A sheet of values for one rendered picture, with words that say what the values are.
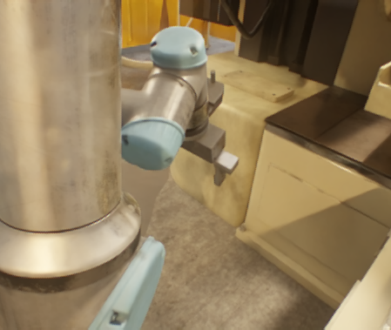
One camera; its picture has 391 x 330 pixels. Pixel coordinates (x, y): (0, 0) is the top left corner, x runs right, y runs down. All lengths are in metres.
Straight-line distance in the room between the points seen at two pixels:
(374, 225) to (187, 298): 0.73
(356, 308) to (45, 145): 0.49
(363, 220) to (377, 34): 0.84
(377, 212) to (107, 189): 1.01
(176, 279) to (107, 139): 1.19
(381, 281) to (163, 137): 0.43
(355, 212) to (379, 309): 0.62
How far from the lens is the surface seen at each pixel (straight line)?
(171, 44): 0.43
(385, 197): 1.10
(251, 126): 1.24
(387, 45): 1.61
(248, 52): 1.95
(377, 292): 0.59
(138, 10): 3.87
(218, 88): 0.57
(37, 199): 0.20
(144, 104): 0.38
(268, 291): 1.38
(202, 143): 0.54
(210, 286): 1.35
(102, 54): 0.18
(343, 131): 1.24
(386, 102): 0.79
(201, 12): 2.18
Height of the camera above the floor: 1.13
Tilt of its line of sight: 35 degrees down
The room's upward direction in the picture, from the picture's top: 4 degrees clockwise
